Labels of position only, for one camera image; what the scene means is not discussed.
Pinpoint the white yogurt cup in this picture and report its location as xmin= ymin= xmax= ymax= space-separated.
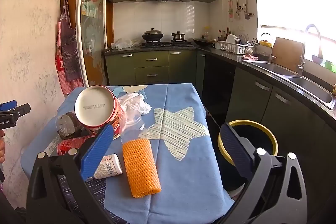
xmin=92 ymin=153 xmax=123 ymax=179

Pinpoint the white dish rack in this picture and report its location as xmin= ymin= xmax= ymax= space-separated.
xmin=212 ymin=40 xmax=257 ymax=55

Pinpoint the steel double sink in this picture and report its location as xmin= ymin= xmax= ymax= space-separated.
xmin=243 ymin=60 xmax=336 ymax=110

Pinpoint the red soda can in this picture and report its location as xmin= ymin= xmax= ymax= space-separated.
xmin=56 ymin=135 xmax=96 ymax=158

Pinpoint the printed glass sliding door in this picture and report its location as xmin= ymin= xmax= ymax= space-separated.
xmin=77 ymin=0 xmax=111 ymax=88

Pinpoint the blue star-print tablecloth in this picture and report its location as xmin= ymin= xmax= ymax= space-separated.
xmin=20 ymin=83 xmax=235 ymax=224

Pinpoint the dark green sink cabinet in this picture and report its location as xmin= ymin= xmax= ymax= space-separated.
xmin=196 ymin=48 xmax=336 ymax=224

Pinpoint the red checked apron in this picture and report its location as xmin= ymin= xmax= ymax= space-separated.
xmin=55 ymin=13 xmax=85 ymax=95

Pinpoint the black kitchen countertop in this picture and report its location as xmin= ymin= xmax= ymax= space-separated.
xmin=104 ymin=44 xmax=336 ymax=132

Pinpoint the green base cabinet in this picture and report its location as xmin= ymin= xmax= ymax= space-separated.
xmin=104 ymin=49 xmax=197 ymax=86

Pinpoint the orange foam net sleeve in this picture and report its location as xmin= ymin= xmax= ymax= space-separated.
xmin=122 ymin=138 xmax=162 ymax=198

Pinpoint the white paper towel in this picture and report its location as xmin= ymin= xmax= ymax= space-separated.
xmin=117 ymin=93 xmax=152 ymax=116

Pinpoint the tall steel faucet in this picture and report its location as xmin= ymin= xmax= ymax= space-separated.
xmin=298 ymin=24 xmax=323 ymax=78

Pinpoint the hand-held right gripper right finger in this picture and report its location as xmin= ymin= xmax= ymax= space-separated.
xmin=218 ymin=123 xmax=307 ymax=224

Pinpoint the black lidded wok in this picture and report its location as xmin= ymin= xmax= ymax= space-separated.
xmin=142 ymin=28 xmax=164 ymax=42

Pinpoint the purple checked apron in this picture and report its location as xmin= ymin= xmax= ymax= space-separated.
xmin=60 ymin=0 xmax=82 ymax=82

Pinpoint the clear plastic bag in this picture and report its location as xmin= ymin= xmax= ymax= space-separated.
xmin=111 ymin=38 xmax=142 ymax=50

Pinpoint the yellow container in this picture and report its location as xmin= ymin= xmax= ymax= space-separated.
xmin=260 ymin=33 xmax=274 ymax=47

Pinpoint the round white stool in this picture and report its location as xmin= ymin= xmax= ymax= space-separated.
xmin=223 ymin=183 xmax=246 ymax=199

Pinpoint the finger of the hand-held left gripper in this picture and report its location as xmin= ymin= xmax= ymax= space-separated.
xmin=0 ymin=100 xmax=18 ymax=111
xmin=0 ymin=104 xmax=31 ymax=120

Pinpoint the small black wok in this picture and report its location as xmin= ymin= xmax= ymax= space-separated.
xmin=193 ymin=35 xmax=212 ymax=47

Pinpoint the dark bin yellow rim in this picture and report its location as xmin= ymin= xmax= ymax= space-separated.
xmin=217 ymin=120 xmax=279 ymax=197

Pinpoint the small clear plastic jar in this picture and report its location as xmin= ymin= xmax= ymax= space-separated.
xmin=56 ymin=112 xmax=80 ymax=140

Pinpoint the gas stove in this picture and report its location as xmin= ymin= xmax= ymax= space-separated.
xmin=141 ymin=40 xmax=195 ymax=47

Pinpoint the red paper cup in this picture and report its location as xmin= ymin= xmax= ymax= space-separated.
xmin=74 ymin=85 xmax=124 ymax=140

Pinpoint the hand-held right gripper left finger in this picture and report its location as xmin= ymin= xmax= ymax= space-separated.
xmin=26 ymin=124 xmax=119 ymax=224

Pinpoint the wooden cutting board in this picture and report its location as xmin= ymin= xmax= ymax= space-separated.
xmin=272 ymin=37 xmax=306 ymax=73

